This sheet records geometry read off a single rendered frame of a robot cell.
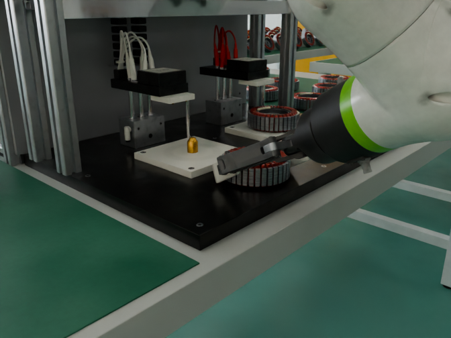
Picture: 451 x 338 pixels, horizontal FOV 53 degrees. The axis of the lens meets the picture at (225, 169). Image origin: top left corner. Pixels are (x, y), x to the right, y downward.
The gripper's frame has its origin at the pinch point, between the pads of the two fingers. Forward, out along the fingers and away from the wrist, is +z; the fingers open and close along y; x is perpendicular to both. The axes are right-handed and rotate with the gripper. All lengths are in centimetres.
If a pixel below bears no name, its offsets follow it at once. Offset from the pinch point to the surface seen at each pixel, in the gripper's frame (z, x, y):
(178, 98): 9.2, 15.3, -6.0
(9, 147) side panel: 28.2, 15.6, -33.0
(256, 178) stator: -3.9, -2.5, -2.9
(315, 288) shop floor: 86, -41, 66
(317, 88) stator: 47, 26, 60
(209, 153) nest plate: 10.3, 5.0, -2.2
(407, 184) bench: 97, -12, 144
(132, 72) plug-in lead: 15.2, 23.2, -11.0
